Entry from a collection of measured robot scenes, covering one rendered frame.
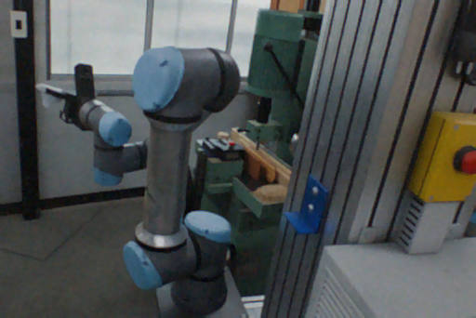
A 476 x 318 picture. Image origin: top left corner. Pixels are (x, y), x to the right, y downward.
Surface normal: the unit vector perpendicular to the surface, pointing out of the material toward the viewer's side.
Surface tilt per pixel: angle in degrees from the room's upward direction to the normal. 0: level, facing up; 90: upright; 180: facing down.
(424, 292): 0
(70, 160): 90
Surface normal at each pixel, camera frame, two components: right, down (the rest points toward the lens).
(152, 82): -0.69, 0.04
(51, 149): 0.52, 0.40
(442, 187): 0.29, 0.41
